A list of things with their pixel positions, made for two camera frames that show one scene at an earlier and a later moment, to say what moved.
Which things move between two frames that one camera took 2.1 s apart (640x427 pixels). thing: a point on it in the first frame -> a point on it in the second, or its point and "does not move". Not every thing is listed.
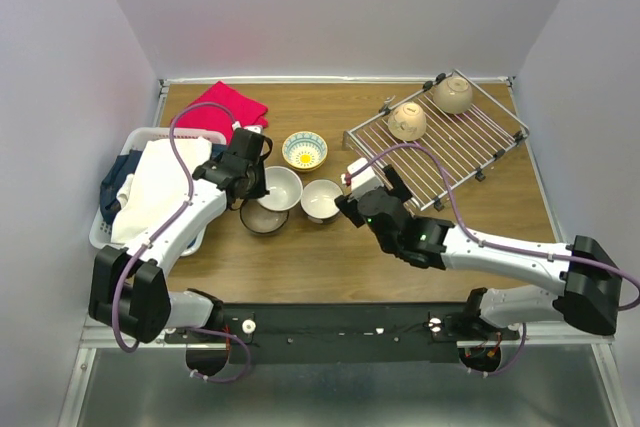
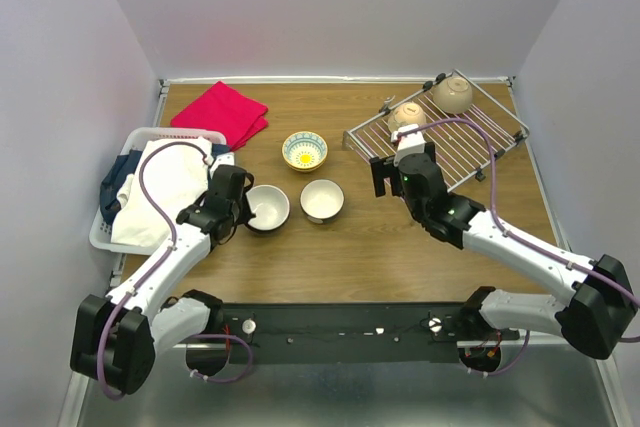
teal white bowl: [317, 201] does not move
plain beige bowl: [453, 94] does not move
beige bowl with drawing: [407, 121] does not move
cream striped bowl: [304, 150] does not move
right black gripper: [399, 189] -> [382, 167]
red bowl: [285, 189] -> [271, 207]
